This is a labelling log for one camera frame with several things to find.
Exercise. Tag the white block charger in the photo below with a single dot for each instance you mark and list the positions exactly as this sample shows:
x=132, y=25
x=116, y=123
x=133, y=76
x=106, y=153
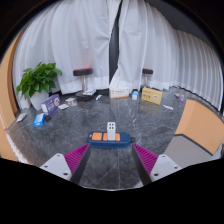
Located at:
x=111, y=128

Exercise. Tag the small printed card packet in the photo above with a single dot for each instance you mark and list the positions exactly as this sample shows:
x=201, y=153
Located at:
x=71, y=101

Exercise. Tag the purple printed box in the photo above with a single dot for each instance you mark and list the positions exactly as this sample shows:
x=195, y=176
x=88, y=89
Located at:
x=50, y=104

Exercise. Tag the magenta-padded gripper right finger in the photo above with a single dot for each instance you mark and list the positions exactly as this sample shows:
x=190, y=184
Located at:
x=146, y=159

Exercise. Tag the orange wooden counter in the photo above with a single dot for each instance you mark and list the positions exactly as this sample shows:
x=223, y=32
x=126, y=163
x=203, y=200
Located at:
x=200, y=123

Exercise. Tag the small white tube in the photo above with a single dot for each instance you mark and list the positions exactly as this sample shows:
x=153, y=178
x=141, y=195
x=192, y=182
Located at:
x=99, y=97

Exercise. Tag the small blue white box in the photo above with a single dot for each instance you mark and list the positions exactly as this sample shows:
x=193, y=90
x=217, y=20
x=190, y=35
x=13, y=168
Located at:
x=134, y=95

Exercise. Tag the green potted plant white pot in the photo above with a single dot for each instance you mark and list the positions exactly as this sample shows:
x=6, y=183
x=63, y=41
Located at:
x=38, y=78

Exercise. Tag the small purple cup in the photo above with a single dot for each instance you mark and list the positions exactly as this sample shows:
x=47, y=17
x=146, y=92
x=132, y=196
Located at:
x=181, y=98

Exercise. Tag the stack of white packets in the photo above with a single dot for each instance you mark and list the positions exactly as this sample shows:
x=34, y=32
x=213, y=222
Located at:
x=89, y=92

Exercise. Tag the blue power strip orange sockets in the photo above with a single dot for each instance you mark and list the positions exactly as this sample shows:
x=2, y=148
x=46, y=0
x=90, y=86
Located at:
x=100, y=143

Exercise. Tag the white flat packet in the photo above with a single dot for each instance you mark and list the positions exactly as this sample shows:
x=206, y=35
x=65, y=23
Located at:
x=63, y=106
x=21, y=117

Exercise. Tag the white box orange print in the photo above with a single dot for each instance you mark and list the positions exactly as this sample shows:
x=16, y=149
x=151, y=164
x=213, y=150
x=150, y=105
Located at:
x=119, y=93

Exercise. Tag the white curtain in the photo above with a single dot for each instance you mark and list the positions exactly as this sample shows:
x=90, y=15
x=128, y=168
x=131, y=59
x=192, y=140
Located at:
x=156, y=50
x=73, y=36

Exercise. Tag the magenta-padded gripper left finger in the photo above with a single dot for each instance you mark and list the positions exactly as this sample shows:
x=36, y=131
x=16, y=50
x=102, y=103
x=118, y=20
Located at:
x=76, y=159

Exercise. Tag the red-topped black stool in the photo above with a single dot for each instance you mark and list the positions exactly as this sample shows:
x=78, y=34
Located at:
x=82, y=72
x=147, y=71

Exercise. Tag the yellow printed box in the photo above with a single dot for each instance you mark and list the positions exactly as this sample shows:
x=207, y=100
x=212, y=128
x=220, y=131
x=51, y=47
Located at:
x=151, y=96

